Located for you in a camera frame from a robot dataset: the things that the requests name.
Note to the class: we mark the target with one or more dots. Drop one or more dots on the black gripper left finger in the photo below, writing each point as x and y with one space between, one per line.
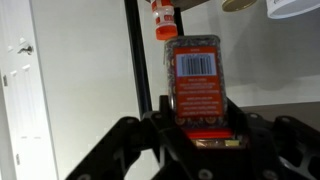
126 150

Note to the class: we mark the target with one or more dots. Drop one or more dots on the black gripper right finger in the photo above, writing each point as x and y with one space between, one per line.
283 150

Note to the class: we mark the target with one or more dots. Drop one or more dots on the red label sprinkle spice bottle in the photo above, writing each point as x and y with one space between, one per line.
196 83

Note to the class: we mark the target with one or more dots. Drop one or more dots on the orange cap spice bottle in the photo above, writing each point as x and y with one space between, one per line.
164 20

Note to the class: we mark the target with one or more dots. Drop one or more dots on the narrow white panel door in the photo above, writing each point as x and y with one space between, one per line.
30 116

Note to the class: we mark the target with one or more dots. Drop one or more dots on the white round canister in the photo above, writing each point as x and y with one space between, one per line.
293 6

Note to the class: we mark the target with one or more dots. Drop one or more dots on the small can gold lid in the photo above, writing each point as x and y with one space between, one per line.
238 4

